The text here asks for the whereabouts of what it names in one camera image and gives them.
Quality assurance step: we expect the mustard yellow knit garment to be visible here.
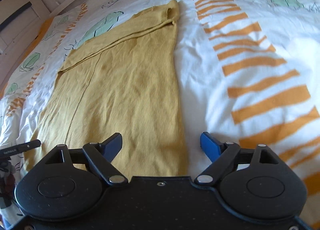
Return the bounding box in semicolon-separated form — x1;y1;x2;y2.
24;0;188;177

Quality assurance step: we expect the white leaf-print duvet cover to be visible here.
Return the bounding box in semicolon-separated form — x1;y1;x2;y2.
1;0;319;228

